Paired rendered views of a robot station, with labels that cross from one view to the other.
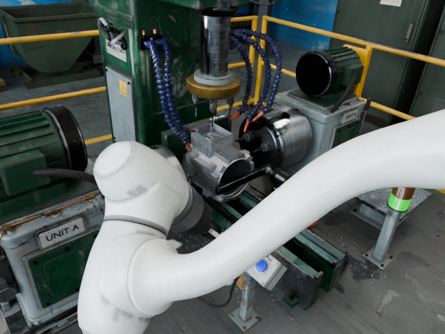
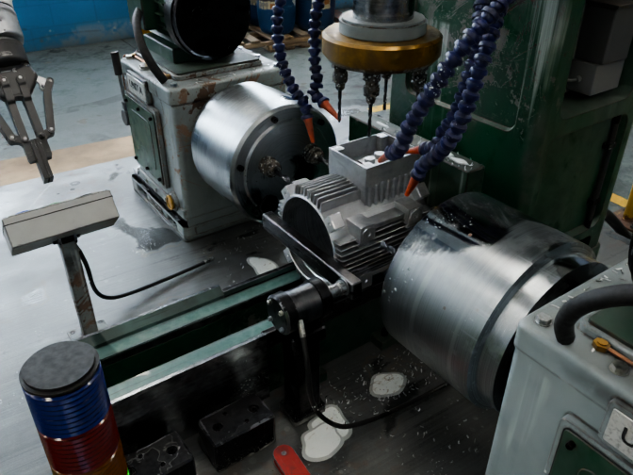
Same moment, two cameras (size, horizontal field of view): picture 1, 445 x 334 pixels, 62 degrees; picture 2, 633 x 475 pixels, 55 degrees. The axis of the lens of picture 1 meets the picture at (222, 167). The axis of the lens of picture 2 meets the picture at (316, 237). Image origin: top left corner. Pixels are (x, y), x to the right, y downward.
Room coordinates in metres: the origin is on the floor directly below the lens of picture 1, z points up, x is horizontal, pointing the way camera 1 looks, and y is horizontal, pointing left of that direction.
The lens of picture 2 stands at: (1.20, -0.89, 1.56)
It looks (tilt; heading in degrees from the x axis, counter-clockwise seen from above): 32 degrees down; 97
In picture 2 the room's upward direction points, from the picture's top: straight up
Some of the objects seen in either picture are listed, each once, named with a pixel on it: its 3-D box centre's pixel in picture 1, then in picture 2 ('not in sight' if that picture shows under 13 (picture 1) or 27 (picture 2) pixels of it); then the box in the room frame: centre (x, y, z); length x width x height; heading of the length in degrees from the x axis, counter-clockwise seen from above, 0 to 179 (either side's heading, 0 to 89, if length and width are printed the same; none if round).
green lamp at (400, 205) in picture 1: (399, 200); not in sight; (0.96, -0.57, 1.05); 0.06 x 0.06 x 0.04
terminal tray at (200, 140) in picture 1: (211, 140); (374, 168); (1.19, 0.04, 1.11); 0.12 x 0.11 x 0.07; 42
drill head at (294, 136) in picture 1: (279, 137); (508, 311); (1.38, -0.23, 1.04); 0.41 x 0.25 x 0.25; 132
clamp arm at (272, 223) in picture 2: (244, 178); (307, 252); (1.09, -0.08, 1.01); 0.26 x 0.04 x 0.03; 132
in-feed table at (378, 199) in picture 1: (382, 203); not in sight; (1.21, -0.65, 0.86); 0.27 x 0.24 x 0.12; 132
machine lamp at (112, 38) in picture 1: (117, 36); not in sight; (1.17, 0.35, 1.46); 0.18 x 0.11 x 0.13; 42
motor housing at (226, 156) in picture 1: (217, 166); (353, 223); (1.16, 0.02, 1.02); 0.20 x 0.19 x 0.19; 42
